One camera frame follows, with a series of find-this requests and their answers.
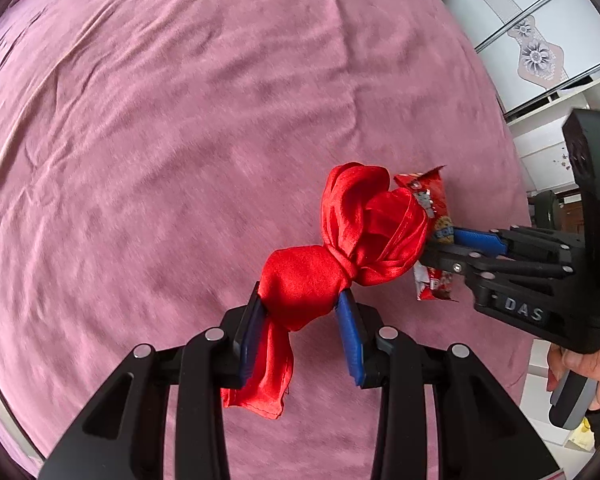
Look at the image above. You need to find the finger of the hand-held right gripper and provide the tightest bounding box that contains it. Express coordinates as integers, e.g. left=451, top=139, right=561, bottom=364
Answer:
left=450, top=224, right=586, bottom=262
left=419, top=241, right=577, bottom=287

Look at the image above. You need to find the red satin cloth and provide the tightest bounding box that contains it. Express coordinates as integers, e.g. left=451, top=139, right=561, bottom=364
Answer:
left=221, top=161, right=430, bottom=420

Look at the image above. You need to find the pink bed sheet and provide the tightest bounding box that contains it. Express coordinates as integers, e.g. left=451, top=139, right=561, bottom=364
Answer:
left=0, top=0, right=536, bottom=480

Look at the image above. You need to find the silver bed frame rail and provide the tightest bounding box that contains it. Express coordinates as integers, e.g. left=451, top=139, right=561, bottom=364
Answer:
left=0, top=367, right=46, bottom=463

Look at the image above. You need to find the green round stool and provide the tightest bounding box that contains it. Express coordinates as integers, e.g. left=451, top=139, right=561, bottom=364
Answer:
left=529, top=190, right=557, bottom=233

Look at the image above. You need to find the white cabinet with stickers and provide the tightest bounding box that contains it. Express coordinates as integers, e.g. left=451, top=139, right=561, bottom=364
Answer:
left=507, top=80, right=588, bottom=198

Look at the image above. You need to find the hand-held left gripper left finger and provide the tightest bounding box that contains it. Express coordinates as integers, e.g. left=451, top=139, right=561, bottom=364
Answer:
left=39, top=282, right=268, bottom=480

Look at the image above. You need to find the red snack packet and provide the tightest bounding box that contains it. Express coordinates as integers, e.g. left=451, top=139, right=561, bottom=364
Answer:
left=393, top=164, right=461, bottom=302

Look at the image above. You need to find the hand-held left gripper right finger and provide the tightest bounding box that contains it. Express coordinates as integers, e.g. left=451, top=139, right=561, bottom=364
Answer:
left=334, top=291, right=561, bottom=480

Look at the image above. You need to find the white wardrobe floral panel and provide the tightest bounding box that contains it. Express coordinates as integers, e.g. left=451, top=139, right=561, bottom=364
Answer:
left=440, top=0, right=600, bottom=121

